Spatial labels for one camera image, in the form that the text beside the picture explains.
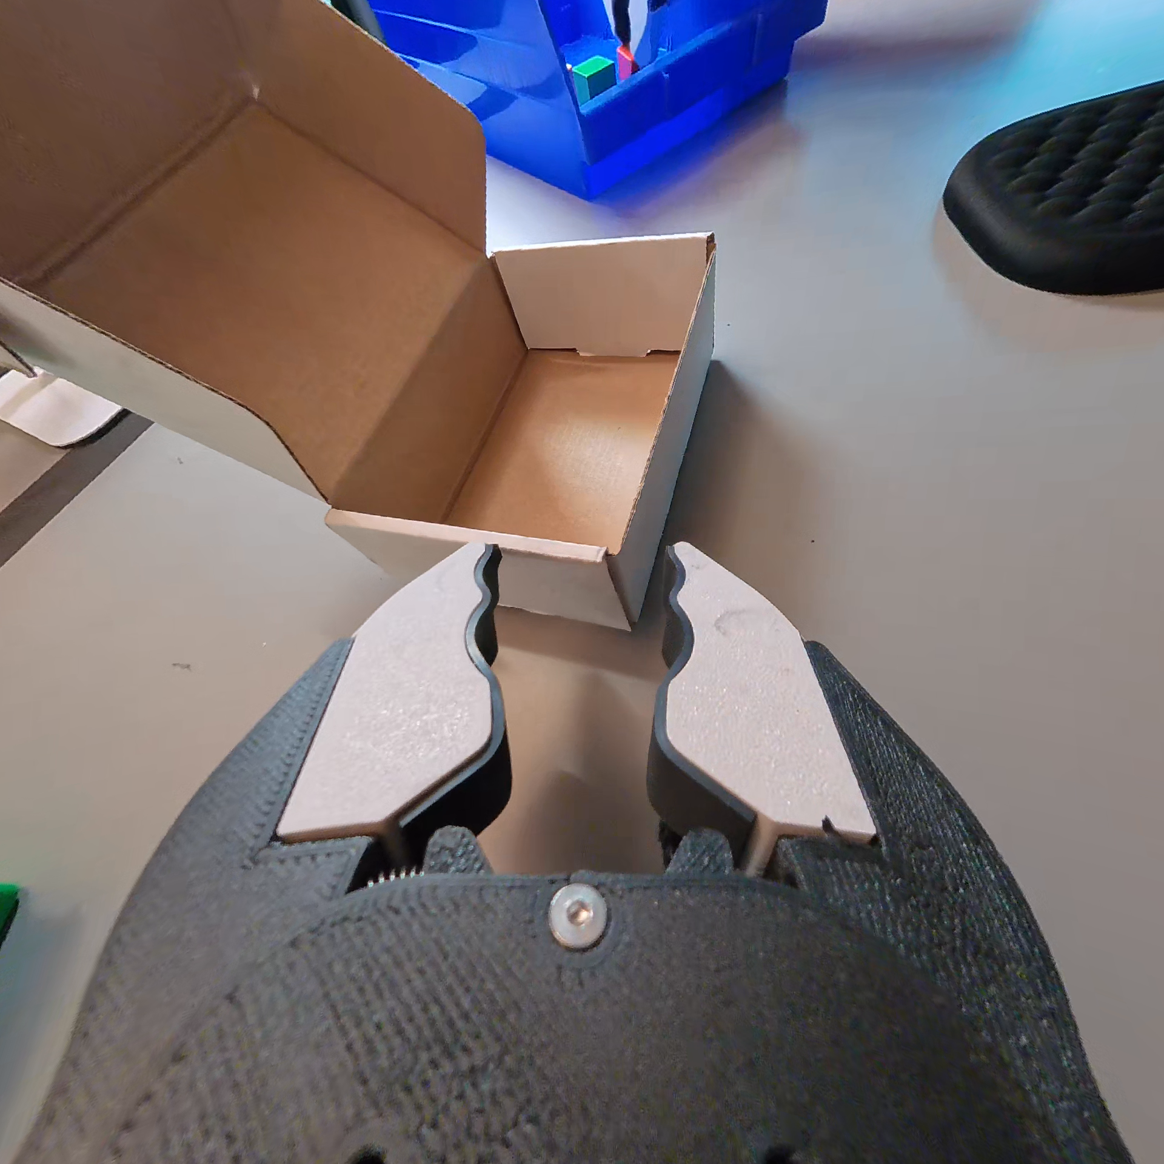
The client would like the white lamp stand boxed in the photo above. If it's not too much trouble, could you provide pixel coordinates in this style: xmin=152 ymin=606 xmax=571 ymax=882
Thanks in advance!
xmin=0 ymin=368 xmax=129 ymax=446

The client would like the white cardboard mailer box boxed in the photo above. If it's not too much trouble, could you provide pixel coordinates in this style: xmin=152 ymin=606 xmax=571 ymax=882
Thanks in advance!
xmin=0 ymin=0 xmax=717 ymax=633

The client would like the blue plastic bin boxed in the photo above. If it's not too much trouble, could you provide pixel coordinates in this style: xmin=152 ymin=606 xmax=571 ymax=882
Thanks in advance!
xmin=368 ymin=0 xmax=830 ymax=200

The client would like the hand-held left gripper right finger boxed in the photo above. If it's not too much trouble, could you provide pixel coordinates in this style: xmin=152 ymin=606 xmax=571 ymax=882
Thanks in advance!
xmin=647 ymin=543 xmax=878 ymax=875

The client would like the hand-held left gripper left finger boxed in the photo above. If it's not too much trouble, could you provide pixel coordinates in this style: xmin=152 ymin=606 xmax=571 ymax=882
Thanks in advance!
xmin=274 ymin=543 xmax=510 ymax=878

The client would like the grey desk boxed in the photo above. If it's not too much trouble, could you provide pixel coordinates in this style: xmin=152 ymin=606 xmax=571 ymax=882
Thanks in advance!
xmin=0 ymin=0 xmax=1164 ymax=1164

